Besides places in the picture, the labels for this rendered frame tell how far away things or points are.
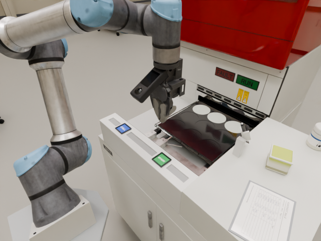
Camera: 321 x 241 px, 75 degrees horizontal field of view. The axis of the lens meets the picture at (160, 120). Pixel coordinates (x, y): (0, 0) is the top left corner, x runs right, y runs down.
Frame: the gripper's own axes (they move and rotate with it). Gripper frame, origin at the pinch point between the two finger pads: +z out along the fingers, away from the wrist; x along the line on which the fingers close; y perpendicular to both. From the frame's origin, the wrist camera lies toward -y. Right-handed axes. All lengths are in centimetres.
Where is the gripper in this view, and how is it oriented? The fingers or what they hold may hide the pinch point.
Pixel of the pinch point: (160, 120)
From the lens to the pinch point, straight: 69.5
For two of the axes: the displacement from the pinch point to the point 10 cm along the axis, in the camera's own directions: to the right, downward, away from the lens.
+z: 0.0, 8.0, 6.0
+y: 7.4, -4.1, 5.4
